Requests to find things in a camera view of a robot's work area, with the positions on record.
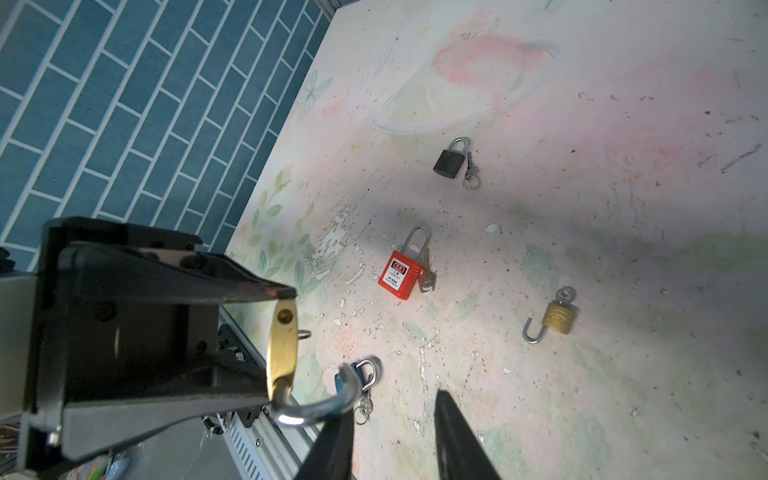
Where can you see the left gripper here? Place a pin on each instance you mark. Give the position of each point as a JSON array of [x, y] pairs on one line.
[[102, 260]]

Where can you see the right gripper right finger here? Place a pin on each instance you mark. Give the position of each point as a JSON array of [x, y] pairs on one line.
[[459, 453]]

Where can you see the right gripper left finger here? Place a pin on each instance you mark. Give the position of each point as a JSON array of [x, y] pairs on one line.
[[330, 458]]

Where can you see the blue padlock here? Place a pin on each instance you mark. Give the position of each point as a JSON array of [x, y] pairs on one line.
[[369, 371]]

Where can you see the brass padlock shackle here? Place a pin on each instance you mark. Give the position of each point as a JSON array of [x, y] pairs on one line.
[[282, 357]]

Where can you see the key of red padlock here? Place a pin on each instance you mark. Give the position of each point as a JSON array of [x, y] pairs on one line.
[[427, 279]]

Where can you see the red safety padlock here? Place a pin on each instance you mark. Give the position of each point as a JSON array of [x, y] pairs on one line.
[[406, 265]]

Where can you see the key of black padlock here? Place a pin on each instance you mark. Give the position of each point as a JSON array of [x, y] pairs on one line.
[[471, 180]]

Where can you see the black padlock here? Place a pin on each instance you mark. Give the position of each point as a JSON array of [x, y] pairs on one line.
[[451, 159]]

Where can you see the key of blue padlock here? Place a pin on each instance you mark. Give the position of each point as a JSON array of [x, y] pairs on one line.
[[363, 410]]

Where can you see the small brass padlock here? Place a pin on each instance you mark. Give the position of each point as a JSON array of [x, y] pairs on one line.
[[559, 316]]

